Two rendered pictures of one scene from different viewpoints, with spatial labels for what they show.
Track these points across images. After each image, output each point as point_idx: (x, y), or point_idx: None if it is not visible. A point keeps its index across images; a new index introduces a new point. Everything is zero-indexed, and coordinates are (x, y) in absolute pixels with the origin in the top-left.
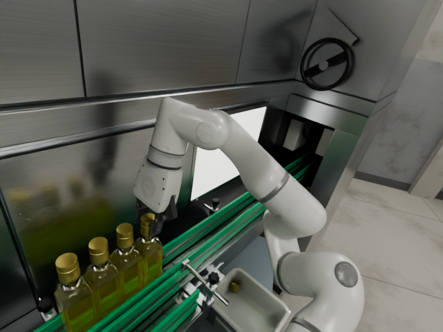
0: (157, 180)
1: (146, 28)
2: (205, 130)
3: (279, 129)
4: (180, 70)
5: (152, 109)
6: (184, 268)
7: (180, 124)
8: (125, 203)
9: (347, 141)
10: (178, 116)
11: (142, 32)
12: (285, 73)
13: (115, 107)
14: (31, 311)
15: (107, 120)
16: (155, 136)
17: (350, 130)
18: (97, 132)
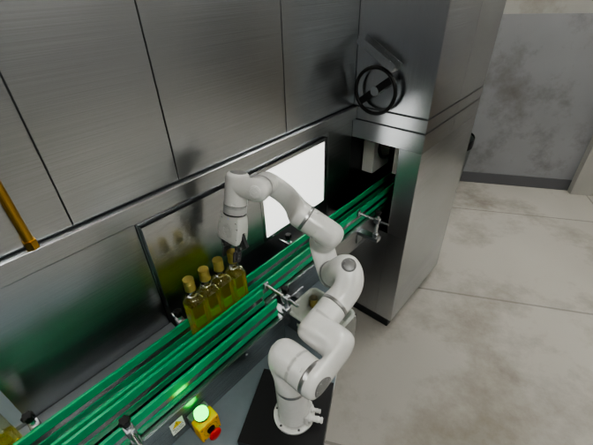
0: (232, 225)
1: (207, 125)
2: (253, 192)
3: (351, 154)
4: (236, 140)
5: (221, 175)
6: (265, 288)
7: (239, 189)
8: (214, 245)
9: (412, 160)
10: (236, 184)
11: (206, 129)
12: (341, 103)
13: (197, 181)
14: (166, 325)
15: (193, 191)
16: (226, 198)
17: (412, 149)
18: (189, 199)
